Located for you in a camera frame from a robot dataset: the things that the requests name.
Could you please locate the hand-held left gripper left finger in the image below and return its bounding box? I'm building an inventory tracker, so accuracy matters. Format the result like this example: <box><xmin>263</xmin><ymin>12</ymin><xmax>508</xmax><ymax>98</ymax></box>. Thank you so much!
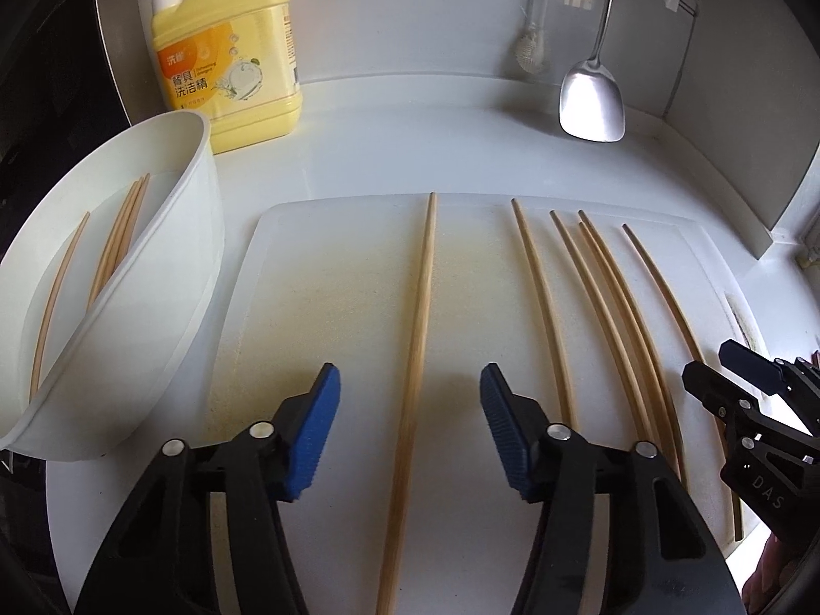
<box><xmin>73</xmin><ymin>363</ymin><xmax>342</xmax><ymax>615</ymax></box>

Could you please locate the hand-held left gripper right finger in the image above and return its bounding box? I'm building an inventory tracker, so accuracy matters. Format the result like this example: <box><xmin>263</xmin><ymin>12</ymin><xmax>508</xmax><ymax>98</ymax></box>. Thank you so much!
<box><xmin>480</xmin><ymin>363</ymin><xmax>748</xmax><ymax>615</ymax></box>

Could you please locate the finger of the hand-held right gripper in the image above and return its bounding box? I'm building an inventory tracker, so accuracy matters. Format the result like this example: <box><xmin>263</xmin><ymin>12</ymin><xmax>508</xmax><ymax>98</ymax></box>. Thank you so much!
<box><xmin>681</xmin><ymin>360</ymin><xmax>758</xmax><ymax>425</ymax></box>
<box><xmin>719</xmin><ymin>339</ymin><xmax>787</xmax><ymax>397</ymax></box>

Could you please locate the set of wooden chopsticks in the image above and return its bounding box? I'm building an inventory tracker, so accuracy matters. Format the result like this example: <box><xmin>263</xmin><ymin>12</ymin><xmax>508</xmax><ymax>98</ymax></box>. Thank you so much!
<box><xmin>510</xmin><ymin>197</ymin><xmax>745</xmax><ymax>543</ymax></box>

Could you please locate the white round bowl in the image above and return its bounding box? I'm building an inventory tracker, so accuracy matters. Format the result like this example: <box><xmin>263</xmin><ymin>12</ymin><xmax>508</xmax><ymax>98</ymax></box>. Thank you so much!
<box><xmin>0</xmin><ymin>110</ymin><xmax>227</xmax><ymax>462</ymax></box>

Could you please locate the person's right hand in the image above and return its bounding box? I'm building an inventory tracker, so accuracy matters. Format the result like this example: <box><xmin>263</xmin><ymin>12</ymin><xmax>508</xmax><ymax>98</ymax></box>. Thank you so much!
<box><xmin>744</xmin><ymin>549</ymin><xmax>793</xmax><ymax>615</ymax></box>

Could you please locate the white plastic cutting board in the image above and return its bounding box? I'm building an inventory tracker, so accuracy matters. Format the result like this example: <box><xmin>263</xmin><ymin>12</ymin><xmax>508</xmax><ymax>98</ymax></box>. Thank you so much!
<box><xmin>205</xmin><ymin>195</ymin><xmax>770</xmax><ymax>615</ymax></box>

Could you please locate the steel spatula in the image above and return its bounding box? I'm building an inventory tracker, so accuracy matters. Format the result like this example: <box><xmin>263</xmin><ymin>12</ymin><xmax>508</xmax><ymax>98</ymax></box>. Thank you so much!
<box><xmin>559</xmin><ymin>0</ymin><xmax>627</xmax><ymax>143</ymax></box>

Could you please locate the yellow dish soap bottle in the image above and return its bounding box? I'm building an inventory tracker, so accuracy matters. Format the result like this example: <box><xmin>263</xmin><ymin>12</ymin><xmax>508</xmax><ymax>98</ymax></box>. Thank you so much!
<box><xmin>126</xmin><ymin>0</ymin><xmax>304</xmax><ymax>156</ymax></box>

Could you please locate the white bottle brush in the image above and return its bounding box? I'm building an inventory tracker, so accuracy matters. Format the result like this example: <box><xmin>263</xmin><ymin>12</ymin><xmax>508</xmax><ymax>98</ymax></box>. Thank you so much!
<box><xmin>516</xmin><ymin>0</ymin><xmax>553</xmax><ymax>74</ymax></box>

